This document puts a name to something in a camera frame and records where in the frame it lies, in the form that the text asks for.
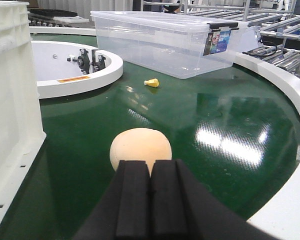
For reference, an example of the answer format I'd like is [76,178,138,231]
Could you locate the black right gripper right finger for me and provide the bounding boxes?
[151,159,274,240]

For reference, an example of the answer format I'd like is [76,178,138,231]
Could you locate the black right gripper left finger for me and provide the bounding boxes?
[73,160,150,240]

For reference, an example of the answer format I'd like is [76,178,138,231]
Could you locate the cream round ball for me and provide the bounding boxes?
[109,127,172,173]

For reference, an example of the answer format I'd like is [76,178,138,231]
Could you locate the white plastic tote box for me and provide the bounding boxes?
[0,0,46,224]

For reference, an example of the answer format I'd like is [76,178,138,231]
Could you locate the white outer conveyor rim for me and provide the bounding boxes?
[233,51,300,240]

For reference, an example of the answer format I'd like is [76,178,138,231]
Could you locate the small yellow toy piece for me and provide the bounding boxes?
[144,78,160,88]

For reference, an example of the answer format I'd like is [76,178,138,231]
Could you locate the black bearing mounts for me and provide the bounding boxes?
[67,48,106,75]

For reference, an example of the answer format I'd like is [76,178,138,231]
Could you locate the clear plastic storage bin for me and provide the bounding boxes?
[90,11,248,79]

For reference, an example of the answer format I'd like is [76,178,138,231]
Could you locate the metal roller conveyor rack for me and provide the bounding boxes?
[140,0,300,78]

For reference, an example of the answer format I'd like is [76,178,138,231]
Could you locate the white inner conveyor ring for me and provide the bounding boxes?
[29,40,124,100]

